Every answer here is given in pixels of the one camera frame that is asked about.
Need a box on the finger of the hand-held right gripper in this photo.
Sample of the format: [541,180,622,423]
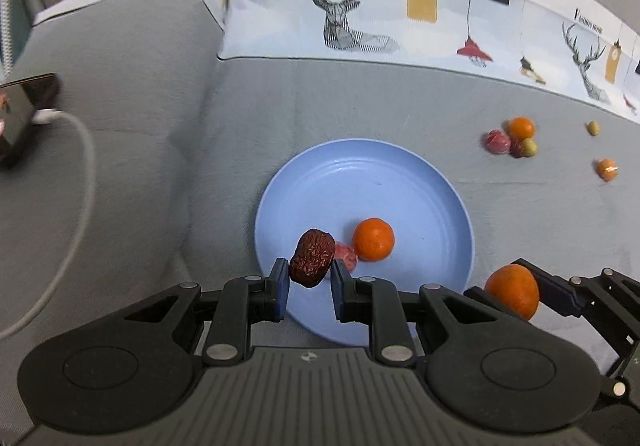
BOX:
[464,287,507,316]
[512,257,640,327]

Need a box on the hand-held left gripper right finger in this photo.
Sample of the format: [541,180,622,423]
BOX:
[330,258,507,368]

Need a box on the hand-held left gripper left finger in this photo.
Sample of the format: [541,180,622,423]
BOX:
[120,257,292,368]

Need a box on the orange tangerine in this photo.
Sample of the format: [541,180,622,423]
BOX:
[352,217,396,262]
[484,264,541,322]
[506,116,537,141]

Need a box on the red hawthorn candy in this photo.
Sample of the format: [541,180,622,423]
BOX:
[332,241,360,274]
[481,128,512,157]

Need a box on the blue round plate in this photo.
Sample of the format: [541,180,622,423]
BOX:
[254,138,474,347]

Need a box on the plastic small orange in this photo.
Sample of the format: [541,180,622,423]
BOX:
[596,157,621,182]

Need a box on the grey bed sheet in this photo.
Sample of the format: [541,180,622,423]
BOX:
[0,57,640,446]

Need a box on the grey printed pillow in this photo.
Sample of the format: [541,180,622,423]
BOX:
[0,0,236,287]

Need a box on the grey quilt with printed band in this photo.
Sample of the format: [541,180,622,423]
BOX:
[200,0,640,119]

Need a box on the black smartphone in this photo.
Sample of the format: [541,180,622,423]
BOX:
[0,72,64,169]

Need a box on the white charging cable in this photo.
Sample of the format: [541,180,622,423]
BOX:
[0,109,97,341]

